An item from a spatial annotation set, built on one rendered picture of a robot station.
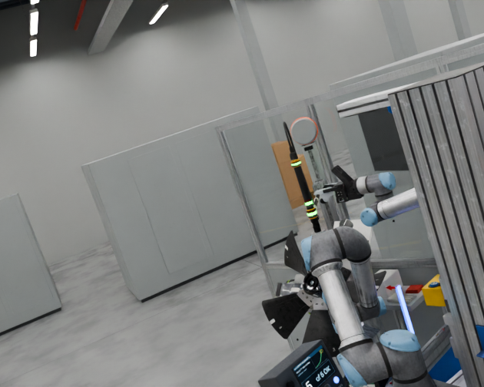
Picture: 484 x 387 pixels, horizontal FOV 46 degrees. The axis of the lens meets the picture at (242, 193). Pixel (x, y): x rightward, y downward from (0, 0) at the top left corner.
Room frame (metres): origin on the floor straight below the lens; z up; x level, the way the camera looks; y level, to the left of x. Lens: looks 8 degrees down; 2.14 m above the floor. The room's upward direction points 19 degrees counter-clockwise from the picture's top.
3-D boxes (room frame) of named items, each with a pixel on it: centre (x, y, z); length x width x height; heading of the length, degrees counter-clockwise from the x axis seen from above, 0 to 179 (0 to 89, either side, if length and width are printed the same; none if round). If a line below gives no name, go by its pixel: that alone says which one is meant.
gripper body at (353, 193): (2.48, -0.45, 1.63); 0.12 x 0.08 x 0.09; 51
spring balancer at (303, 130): (3.32, -0.46, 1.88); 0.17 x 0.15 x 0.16; 41
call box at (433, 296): (2.54, -0.74, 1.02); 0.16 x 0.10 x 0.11; 131
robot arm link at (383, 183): (2.38, -0.57, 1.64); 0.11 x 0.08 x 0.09; 51
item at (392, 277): (3.14, -0.60, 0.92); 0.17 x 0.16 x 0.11; 131
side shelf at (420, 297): (3.06, -0.62, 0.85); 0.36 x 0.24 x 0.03; 41
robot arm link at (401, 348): (1.76, -0.33, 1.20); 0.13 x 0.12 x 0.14; 88
